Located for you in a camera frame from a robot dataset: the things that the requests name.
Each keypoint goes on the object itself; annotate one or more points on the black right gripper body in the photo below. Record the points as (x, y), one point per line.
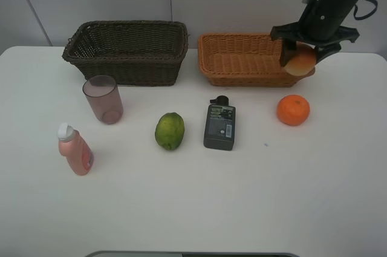
(319, 25)

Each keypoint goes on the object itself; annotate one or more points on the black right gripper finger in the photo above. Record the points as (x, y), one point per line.
(288, 51)
(326, 51)

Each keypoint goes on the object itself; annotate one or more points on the brown bread bun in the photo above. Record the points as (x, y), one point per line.
(302, 62)

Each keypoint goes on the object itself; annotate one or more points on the orange tangerine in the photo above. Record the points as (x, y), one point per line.
(293, 110)

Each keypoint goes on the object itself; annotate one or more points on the black rectangular bottle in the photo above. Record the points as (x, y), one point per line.
(219, 130)

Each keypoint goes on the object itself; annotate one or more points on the green lime fruit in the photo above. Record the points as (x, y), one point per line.
(169, 131)

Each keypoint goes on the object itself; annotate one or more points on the translucent purple plastic cup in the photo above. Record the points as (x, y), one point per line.
(103, 96)

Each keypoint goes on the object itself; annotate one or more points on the pink bottle white cap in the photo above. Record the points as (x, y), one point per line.
(75, 149)

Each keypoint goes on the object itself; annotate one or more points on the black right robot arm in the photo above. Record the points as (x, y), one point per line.
(351, 5)

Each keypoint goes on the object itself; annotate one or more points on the orange wicker basket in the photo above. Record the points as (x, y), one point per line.
(243, 59)

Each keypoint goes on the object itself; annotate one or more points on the dark brown wicker basket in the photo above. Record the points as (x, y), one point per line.
(134, 53)

